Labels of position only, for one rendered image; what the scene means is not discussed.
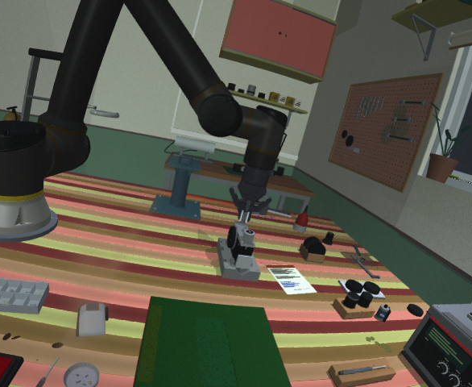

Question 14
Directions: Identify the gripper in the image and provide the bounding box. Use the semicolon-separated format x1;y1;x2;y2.
230;164;273;223

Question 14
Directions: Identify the grey cradle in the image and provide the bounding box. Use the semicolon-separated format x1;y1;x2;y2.
217;236;261;281

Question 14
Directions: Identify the green mat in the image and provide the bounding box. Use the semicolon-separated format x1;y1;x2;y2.
133;296;293;387

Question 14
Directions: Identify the white block stand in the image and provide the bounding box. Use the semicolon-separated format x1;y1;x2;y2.
77;302;110;338

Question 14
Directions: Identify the wooden bench with grey legs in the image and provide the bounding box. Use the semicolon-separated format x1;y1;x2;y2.
164;151;316;215

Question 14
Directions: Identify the red and white bottle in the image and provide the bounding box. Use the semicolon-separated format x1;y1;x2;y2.
292;205;310;233

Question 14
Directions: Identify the brown box with black lens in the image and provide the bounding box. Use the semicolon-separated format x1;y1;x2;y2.
299;236;328;264

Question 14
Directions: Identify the white cylinder lamp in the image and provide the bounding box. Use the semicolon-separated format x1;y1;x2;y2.
174;135;217;155

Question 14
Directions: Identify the white printed paper sheet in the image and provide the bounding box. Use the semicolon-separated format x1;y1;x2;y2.
267;264;317;296

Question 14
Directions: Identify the grey spanner wrench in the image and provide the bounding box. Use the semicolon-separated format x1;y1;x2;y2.
350;243;382;281

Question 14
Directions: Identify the wooden block holder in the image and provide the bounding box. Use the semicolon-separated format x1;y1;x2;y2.
332;296;377;320

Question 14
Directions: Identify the white flat tray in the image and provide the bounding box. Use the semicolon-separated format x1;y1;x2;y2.
338;277;387;302

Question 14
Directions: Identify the brown pegboard with tools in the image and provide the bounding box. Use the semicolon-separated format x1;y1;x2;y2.
328;73;445;194

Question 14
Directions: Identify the potted green plant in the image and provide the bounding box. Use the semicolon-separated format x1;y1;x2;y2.
424;102;472;185

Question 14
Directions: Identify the grey rod tool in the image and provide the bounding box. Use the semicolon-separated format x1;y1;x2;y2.
338;364;387;377

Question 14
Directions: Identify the wooden tool rest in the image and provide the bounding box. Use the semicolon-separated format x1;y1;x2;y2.
327;362;397;384

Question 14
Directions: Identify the grey tester device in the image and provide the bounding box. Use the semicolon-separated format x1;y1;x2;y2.
400;302;472;387

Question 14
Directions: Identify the round white dish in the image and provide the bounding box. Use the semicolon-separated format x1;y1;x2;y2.
63;361;101;387

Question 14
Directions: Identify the grey compartment parts tray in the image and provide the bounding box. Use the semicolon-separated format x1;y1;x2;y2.
0;277;51;315

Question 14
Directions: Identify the grey screwdriver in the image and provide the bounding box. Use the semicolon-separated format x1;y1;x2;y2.
34;356;61;387

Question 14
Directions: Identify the white roller blind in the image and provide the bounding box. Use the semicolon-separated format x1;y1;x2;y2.
448;29;472;51

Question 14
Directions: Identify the black and silver camera body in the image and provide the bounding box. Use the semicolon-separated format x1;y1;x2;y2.
226;224;257;265

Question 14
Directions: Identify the blue pedestal stand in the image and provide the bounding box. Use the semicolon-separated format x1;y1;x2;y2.
150;152;202;220

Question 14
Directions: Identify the yellow wall shelf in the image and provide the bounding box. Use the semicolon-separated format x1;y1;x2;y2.
228;89;309;115

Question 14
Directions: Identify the red wall cupboard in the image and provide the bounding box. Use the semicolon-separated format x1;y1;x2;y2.
219;0;338;84

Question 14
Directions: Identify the grey door handle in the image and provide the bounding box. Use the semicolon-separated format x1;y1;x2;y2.
89;104;121;119

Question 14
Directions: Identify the grey frame with black top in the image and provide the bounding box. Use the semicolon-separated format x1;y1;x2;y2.
21;48;66;122

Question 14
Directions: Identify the olive wall shelf with bracket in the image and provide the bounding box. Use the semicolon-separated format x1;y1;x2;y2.
391;0;472;62

